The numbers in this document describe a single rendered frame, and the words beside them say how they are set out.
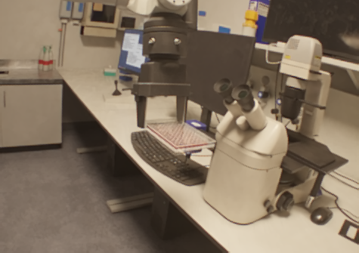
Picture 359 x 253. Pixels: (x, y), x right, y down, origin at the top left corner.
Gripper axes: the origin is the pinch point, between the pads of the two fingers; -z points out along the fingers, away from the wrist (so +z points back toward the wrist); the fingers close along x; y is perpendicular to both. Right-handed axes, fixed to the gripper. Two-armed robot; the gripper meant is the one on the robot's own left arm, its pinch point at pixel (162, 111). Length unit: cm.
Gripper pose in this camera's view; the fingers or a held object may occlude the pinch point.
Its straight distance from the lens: 52.7
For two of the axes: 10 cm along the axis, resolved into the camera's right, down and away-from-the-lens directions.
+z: 0.3, -9.9, -1.2
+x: 8.2, -0.5, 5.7
